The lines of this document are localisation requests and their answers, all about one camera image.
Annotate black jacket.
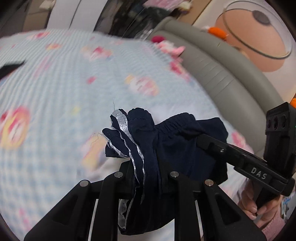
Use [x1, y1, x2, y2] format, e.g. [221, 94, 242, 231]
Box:
[0, 60, 26, 80]

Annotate glass door wardrobe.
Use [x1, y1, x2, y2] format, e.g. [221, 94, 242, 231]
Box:
[99, 0, 176, 40]

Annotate white wardrobe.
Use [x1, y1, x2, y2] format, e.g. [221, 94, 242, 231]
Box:
[47, 0, 107, 32]

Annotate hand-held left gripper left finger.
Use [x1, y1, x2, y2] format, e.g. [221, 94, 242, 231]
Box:
[24, 161, 134, 241]

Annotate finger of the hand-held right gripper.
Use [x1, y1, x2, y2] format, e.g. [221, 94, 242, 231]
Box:
[196, 134, 266, 168]

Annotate navy shorts with silver stripes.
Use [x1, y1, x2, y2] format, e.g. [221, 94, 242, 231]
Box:
[102, 107, 229, 235]

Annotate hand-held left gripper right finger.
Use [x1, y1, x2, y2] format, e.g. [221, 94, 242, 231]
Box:
[162, 161, 266, 241]

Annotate pink printed fabric canopy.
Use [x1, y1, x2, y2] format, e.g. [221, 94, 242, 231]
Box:
[142, 0, 193, 10]

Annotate round wall decoration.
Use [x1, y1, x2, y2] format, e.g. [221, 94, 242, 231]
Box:
[214, 0, 293, 73]

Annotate person's right hand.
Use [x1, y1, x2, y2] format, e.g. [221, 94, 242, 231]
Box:
[239, 181, 282, 222]

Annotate orange carrot plush toy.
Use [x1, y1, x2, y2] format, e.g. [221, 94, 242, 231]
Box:
[201, 25, 228, 41]

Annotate person's right forearm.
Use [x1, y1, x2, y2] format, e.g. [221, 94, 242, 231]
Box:
[253, 212, 287, 241]

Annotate grey padded headboard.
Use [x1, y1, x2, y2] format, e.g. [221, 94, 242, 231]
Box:
[148, 16, 290, 121]

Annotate pink plush toy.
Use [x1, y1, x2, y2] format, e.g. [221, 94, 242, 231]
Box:
[151, 35, 186, 59]

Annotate blue checked printed blanket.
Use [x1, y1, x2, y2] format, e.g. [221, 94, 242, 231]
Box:
[0, 29, 255, 241]

